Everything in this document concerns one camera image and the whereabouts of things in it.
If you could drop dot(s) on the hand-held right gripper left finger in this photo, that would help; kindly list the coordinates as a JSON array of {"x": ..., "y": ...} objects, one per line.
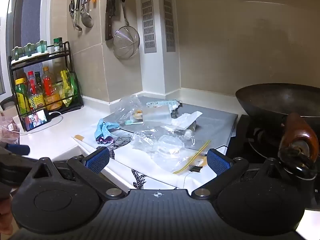
[{"x": 97, "y": 159}]

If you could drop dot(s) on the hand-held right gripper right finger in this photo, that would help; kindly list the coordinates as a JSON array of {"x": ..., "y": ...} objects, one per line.
[{"x": 218, "y": 162}]

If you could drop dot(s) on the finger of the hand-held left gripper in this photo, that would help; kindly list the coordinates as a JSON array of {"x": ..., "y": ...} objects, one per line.
[
  {"x": 13, "y": 170},
  {"x": 17, "y": 149}
]

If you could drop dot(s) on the small clear white cap bottle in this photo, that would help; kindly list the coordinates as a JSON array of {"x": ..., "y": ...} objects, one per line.
[{"x": 188, "y": 133}]

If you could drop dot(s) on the plastic bag with red contents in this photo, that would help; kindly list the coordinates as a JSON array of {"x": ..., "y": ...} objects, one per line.
[{"x": 8, "y": 130}]

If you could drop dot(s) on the clear yellow strip zip bag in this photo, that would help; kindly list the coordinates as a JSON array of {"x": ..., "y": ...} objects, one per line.
[{"x": 192, "y": 160}]

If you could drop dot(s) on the orange flat stick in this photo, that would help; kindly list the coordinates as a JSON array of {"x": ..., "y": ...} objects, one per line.
[{"x": 79, "y": 137}]

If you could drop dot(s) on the white black patterned cloth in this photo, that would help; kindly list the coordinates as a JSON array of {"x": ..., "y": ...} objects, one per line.
[{"x": 125, "y": 140}]

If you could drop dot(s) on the black smartphone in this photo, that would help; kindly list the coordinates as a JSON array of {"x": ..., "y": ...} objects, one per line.
[{"x": 36, "y": 120}]

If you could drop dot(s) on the grey stove cover board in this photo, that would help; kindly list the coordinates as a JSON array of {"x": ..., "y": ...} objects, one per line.
[{"x": 220, "y": 122}]

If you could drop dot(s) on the light teal toothbrush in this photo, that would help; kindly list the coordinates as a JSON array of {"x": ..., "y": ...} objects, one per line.
[{"x": 133, "y": 122}]

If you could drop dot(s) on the yellow cap green bottle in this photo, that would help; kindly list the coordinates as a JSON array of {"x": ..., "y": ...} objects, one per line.
[{"x": 22, "y": 95}]

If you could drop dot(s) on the red cap sauce bottle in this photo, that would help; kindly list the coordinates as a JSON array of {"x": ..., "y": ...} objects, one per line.
[{"x": 33, "y": 90}]

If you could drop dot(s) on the orange cap oil bottle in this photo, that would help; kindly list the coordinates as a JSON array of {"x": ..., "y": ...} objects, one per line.
[{"x": 50, "y": 87}]

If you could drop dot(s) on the dark glass sauce bottle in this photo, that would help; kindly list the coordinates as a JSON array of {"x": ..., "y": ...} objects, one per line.
[{"x": 38, "y": 78}]

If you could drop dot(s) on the clear plastic box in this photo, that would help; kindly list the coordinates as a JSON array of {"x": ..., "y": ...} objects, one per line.
[{"x": 157, "y": 115}]

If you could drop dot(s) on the yellow green snack packet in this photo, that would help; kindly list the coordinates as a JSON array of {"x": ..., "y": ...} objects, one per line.
[{"x": 68, "y": 87}]

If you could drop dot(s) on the light blue package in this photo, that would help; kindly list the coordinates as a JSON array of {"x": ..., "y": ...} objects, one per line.
[{"x": 162, "y": 103}]

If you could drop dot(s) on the black iron wok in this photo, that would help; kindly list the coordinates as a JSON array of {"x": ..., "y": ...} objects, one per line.
[{"x": 280, "y": 100}]

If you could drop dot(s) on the green seasoning jar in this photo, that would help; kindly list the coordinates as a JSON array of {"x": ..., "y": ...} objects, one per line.
[
  {"x": 29, "y": 50},
  {"x": 18, "y": 53},
  {"x": 41, "y": 46}
]

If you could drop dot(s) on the black metal spice rack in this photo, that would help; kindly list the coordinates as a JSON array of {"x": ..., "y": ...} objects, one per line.
[{"x": 72, "y": 55}]

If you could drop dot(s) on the green cap pepper shaker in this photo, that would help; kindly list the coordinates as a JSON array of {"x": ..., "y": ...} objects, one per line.
[{"x": 57, "y": 45}]

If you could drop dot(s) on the metal ladle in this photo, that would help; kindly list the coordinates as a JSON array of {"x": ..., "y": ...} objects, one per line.
[{"x": 86, "y": 17}]

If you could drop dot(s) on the hanging metal peeler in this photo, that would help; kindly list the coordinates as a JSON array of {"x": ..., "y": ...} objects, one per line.
[{"x": 74, "y": 12}]

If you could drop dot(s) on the grey wall vent grille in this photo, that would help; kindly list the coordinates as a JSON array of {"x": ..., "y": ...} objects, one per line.
[
  {"x": 169, "y": 23},
  {"x": 148, "y": 25}
]

